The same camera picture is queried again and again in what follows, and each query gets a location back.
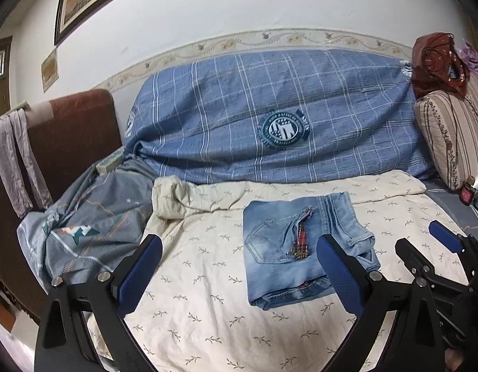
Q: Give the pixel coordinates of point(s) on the blue denim pants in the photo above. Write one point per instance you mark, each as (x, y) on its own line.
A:
(273, 248)

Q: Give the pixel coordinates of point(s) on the small framed picture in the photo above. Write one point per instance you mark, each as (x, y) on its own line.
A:
(49, 69)

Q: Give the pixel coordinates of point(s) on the cream leaf-print bed sheet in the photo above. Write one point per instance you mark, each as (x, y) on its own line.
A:
(204, 279)

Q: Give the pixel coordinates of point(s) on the purple cloth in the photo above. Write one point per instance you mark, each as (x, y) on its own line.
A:
(477, 58)

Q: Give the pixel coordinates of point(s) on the red-brown patterned scarf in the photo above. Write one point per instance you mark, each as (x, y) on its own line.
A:
(432, 66)

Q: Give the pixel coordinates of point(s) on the small pale green box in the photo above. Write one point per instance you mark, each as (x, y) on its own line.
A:
(109, 162)

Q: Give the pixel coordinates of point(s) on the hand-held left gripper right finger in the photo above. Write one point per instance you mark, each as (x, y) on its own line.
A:
(339, 275)

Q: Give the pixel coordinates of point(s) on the brown upholstered headboard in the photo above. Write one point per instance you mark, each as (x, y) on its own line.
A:
(76, 131)

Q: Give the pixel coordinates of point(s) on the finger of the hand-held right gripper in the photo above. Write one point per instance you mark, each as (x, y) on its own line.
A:
(413, 255)
(444, 234)

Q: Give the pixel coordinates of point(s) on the grey printed quilt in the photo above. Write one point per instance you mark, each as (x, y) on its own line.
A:
(103, 209)

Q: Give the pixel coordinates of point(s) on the grey hanging cloth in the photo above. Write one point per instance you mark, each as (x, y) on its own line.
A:
(6, 155)

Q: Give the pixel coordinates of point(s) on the grey-blue bed sheet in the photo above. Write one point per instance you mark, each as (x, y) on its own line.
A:
(448, 197)

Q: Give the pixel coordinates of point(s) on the blue plaid blanket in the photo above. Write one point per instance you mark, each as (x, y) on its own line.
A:
(223, 124)

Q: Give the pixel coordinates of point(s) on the striped floral pillow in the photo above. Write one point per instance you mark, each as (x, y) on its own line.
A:
(452, 135)

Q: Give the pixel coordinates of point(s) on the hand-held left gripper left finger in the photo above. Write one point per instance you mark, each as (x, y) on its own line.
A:
(140, 275)

